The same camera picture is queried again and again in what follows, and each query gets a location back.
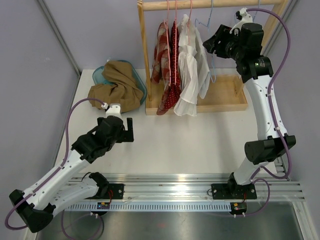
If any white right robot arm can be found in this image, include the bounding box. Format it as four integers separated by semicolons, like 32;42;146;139
203;23;296;200

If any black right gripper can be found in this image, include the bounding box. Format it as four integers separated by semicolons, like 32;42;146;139
202;25;245;63

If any white slotted cable duct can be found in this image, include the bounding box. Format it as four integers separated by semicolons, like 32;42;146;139
66;201;231;212

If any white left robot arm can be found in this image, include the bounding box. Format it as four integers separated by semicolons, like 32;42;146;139
9;115;134;233

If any white ruffled skirt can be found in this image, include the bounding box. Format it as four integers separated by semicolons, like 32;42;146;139
173;14;199;117

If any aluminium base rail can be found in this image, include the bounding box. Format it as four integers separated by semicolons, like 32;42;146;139
63;173;306;202

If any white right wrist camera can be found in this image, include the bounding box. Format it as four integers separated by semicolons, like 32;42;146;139
229;7;253;35

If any white shirt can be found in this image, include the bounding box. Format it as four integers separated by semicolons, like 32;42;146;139
194;28;211;99

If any teal plastic tub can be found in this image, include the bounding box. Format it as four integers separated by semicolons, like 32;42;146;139
92;59;148;106

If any brown skirt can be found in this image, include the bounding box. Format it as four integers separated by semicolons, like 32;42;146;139
87;60;145;113

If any red polka dot skirt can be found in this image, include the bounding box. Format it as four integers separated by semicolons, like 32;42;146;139
162;21;181;112

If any pink wire hanger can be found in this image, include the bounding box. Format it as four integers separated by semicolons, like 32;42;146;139
186;0;193;46
170;0;180;87
164;0;172;86

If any wooden clothes rack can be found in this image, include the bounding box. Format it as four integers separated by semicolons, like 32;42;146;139
137;0;290;115

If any red plaid skirt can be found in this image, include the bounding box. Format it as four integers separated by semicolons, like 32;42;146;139
150;22;171;115

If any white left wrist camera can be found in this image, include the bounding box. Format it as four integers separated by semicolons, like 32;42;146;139
101;102;122;119

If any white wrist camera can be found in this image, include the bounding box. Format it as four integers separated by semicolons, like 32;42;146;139
101;102;122;119
229;7;253;35

